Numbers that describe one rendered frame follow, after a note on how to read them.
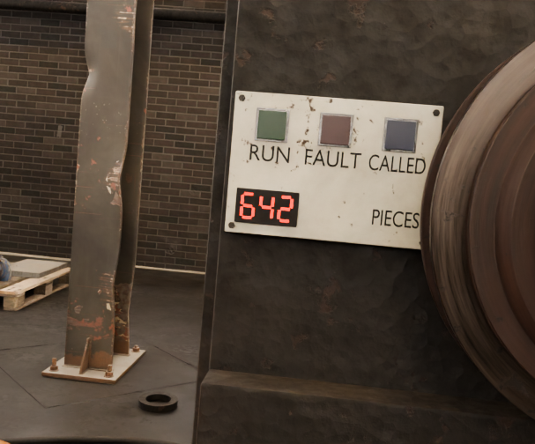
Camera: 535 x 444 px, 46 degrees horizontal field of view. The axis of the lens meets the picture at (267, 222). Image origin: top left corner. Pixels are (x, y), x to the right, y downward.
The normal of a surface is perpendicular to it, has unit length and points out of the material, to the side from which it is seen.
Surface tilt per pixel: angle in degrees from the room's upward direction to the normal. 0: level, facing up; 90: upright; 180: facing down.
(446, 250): 90
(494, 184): 90
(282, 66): 90
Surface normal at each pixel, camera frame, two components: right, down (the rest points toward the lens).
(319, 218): -0.08, 0.07
